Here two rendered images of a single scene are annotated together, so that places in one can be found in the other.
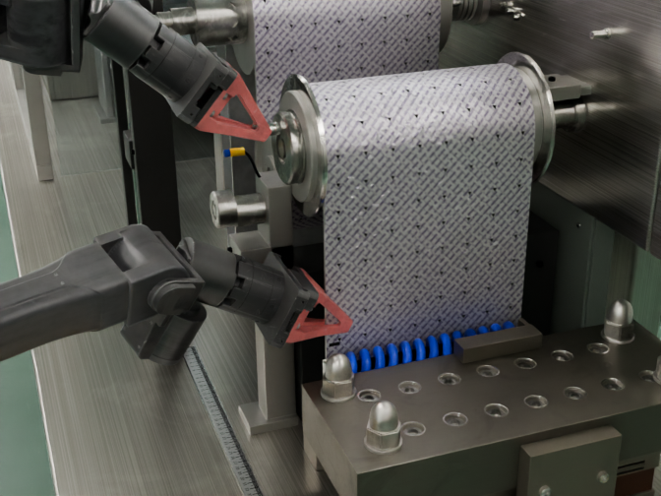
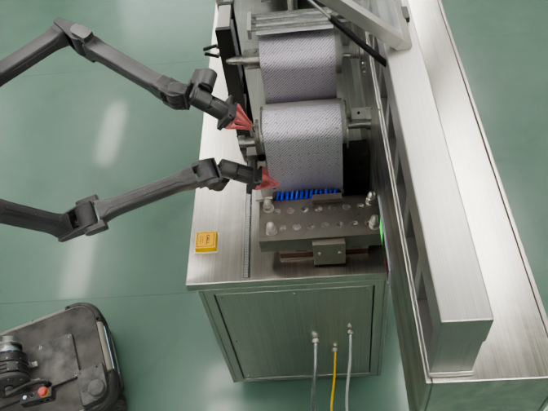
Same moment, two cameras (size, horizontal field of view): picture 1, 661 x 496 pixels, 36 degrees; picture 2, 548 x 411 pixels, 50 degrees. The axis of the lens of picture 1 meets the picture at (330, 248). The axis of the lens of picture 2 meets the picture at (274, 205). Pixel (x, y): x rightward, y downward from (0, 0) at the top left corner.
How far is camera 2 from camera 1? 1.08 m
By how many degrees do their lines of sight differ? 33
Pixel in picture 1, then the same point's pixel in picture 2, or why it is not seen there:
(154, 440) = (227, 197)
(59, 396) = not seen: hidden behind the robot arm
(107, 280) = (191, 180)
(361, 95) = (279, 122)
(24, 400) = not seen: hidden behind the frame
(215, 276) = (228, 174)
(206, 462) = (239, 209)
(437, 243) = (307, 165)
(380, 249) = (286, 166)
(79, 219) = not seen: hidden behind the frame
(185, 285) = (214, 181)
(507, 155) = (331, 143)
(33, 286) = (170, 181)
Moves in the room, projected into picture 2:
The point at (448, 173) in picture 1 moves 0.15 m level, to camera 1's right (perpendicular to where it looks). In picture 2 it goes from (309, 148) to (357, 156)
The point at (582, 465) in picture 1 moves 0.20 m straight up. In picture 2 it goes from (332, 249) to (329, 208)
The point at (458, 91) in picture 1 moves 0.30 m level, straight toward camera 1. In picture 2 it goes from (315, 122) to (268, 194)
